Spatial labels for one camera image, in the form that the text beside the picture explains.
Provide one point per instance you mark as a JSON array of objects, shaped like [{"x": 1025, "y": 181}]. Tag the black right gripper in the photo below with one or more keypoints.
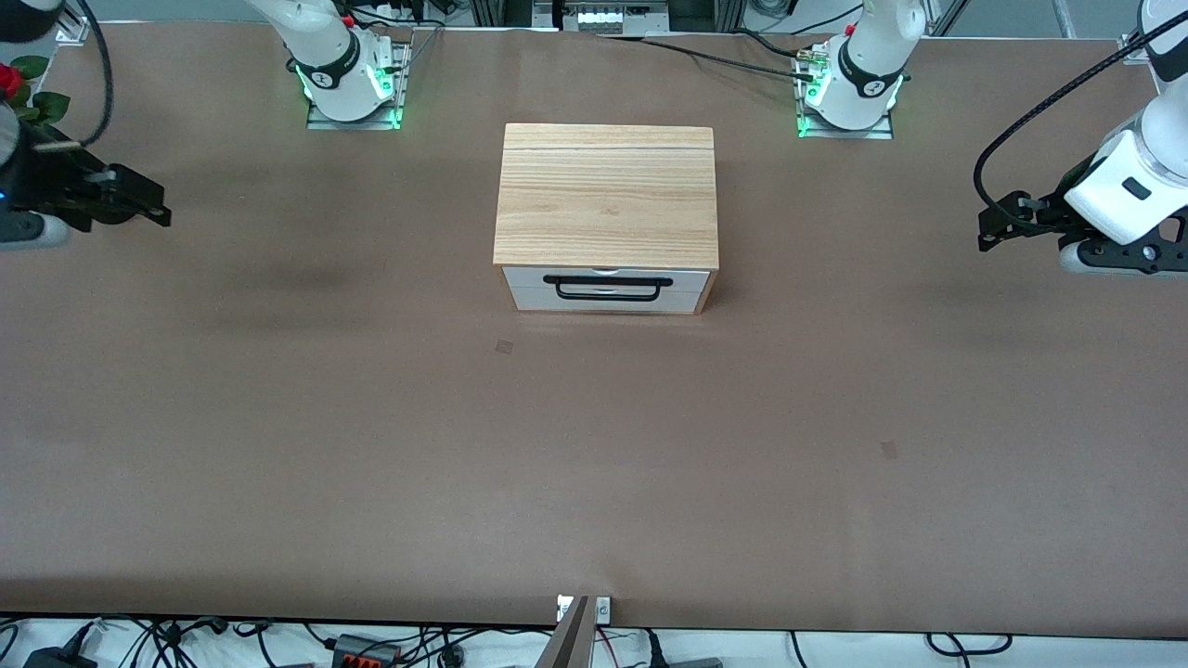
[{"x": 54, "y": 186}]

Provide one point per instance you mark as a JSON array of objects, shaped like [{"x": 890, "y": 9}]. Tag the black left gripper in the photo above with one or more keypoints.
[{"x": 1058, "y": 203}]

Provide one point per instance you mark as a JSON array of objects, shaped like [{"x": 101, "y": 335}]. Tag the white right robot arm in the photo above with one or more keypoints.
[{"x": 325, "y": 56}]

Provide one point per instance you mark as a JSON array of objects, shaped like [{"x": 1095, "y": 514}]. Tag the wooden drawer cabinet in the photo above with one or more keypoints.
[{"x": 603, "y": 195}]

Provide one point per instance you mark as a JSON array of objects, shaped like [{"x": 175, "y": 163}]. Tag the red rose with leaves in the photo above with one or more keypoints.
[{"x": 7, "y": 82}]

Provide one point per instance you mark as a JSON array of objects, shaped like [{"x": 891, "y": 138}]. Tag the white power strip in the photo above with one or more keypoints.
[{"x": 603, "y": 19}]

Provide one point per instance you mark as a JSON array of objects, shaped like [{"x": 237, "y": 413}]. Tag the black power adapter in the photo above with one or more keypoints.
[{"x": 56, "y": 661}]

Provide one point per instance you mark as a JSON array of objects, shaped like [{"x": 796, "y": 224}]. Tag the black box with red buttons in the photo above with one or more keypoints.
[{"x": 367, "y": 654}]

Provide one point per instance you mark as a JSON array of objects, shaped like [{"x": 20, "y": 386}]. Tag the flat black plug box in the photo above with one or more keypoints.
[{"x": 694, "y": 663}]

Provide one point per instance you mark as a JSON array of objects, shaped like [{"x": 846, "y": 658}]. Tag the black left camera bracket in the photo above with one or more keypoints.
[{"x": 1128, "y": 255}]

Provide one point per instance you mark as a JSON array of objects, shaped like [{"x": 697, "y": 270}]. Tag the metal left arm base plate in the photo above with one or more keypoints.
[{"x": 882, "y": 133}]

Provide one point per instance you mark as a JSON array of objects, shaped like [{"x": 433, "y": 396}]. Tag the metal table corner bracket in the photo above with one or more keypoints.
[
  {"x": 72, "y": 33},
  {"x": 1132, "y": 48}
]

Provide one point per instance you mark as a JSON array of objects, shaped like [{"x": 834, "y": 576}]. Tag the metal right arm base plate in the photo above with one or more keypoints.
[{"x": 401, "y": 65}]

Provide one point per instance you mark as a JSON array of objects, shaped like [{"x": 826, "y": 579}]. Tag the small metal clamp bracket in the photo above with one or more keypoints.
[{"x": 603, "y": 610}]

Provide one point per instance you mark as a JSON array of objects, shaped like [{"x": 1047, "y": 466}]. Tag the brown wedge camera post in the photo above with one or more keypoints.
[{"x": 568, "y": 645}]

